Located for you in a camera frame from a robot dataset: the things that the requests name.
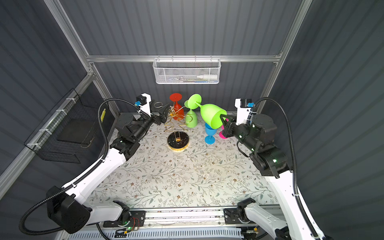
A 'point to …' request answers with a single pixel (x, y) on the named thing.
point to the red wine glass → (179, 111)
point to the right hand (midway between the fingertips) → (223, 117)
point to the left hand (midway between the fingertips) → (161, 101)
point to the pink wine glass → (221, 134)
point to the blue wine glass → (209, 139)
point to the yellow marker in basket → (103, 115)
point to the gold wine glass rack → (178, 140)
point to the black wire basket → (72, 132)
